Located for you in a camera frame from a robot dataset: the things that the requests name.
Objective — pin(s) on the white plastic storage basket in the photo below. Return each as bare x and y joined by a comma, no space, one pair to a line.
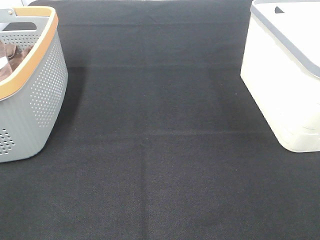
281,69

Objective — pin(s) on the brown towel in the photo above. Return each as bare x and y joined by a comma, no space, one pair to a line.
10,58

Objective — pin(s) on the grey perforated laundry basket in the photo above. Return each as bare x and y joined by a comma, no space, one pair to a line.
32,95

